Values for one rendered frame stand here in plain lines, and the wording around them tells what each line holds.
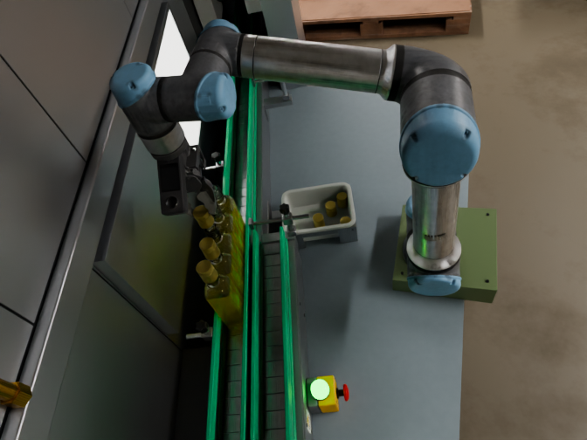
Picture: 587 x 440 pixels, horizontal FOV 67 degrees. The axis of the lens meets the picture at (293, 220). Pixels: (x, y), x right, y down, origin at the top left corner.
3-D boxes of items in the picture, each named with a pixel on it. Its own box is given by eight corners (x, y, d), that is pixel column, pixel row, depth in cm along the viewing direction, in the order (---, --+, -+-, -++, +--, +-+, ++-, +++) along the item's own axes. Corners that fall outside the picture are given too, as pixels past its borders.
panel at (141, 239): (198, 94, 159) (158, 3, 132) (206, 92, 159) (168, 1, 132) (167, 334, 106) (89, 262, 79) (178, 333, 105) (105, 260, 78)
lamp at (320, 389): (310, 381, 109) (308, 378, 106) (328, 380, 108) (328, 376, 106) (312, 401, 106) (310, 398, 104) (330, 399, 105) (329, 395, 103)
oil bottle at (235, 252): (231, 273, 124) (205, 230, 107) (251, 271, 124) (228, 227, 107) (231, 292, 121) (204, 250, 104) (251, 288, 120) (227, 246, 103)
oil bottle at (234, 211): (232, 238, 131) (209, 194, 114) (251, 236, 131) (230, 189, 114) (232, 255, 128) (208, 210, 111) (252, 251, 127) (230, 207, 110)
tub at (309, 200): (286, 207, 151) (280, 190, 144) (351, 197, 148) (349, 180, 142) (287, 250, 141) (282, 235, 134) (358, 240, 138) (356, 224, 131)
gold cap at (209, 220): (199, 216, 101) (192, 205, 98) (214, 215, 101) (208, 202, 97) (198, 230, 99) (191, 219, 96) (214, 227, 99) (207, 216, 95)
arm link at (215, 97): (232, 47, 73) (171, 52, 75) (217, 92, 67) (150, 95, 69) (245, 87, 79) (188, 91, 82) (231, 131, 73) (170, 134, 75)
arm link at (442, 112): (456, 250, 112) (476, 63, 69) (460, 305, 103) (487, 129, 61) (406, 250, 115) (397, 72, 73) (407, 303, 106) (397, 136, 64)
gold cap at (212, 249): (202, 258, 100) (195, 248, 96) (209, 245, 102) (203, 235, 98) (216, 262, 99) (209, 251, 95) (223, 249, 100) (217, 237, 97)
